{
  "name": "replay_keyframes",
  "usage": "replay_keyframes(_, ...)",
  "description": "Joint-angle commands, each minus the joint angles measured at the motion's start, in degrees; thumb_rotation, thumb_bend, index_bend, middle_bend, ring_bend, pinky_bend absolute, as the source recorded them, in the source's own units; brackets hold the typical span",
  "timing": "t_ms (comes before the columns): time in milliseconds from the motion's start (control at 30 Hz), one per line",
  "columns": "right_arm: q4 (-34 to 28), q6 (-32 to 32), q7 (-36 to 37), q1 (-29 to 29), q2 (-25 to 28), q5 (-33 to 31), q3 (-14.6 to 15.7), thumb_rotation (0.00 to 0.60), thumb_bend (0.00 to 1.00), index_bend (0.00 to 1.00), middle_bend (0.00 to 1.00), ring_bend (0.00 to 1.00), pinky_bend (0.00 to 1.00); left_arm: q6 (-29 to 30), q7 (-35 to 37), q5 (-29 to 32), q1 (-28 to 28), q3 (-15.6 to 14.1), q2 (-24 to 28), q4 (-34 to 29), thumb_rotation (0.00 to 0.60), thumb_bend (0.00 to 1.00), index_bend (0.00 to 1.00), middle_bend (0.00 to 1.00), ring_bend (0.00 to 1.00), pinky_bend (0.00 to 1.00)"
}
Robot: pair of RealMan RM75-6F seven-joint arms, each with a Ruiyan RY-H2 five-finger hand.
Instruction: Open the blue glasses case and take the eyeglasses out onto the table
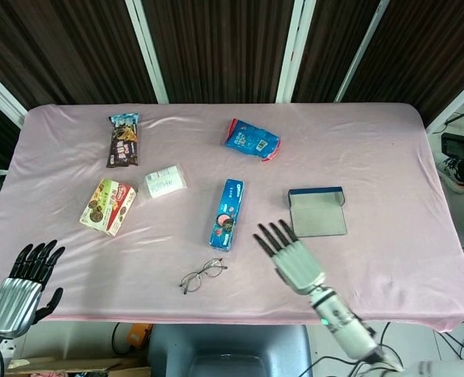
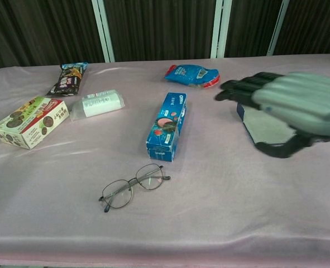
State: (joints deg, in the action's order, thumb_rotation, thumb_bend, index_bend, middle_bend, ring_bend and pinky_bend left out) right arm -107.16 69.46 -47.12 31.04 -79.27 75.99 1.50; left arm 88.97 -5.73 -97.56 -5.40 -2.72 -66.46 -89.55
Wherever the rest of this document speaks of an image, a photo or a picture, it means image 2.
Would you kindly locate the dark chocolate snack bag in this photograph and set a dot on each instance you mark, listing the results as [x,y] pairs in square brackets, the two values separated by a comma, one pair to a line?
[68,79]

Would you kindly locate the pink tablecloth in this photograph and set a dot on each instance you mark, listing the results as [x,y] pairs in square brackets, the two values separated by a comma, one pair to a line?
[209,209]

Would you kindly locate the blue Oreo cookie box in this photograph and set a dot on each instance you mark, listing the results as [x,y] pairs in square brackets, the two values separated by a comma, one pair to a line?
[167,125]

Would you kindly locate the clear white labelled packet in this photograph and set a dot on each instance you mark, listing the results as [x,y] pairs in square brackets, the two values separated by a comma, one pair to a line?
[97,106]

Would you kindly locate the thin-framed eyeglasses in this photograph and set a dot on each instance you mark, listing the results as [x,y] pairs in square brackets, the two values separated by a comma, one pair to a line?
[117,194]

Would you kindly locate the white frame post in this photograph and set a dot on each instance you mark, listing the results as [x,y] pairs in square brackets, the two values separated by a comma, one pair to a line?
[103,30]
[220,28]
[277,25]

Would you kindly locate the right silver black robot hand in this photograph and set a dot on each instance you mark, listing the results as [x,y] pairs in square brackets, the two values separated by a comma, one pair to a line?
[301,97]

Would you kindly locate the blue glasses case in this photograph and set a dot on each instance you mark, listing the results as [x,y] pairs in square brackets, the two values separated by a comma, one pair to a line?
[265,128]

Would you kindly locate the blue red snack bag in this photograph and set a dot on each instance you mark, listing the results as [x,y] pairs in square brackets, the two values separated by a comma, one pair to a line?
[190,74]

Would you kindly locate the cream red cookie box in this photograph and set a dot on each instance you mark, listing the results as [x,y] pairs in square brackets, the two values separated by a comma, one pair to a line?
[30,123]

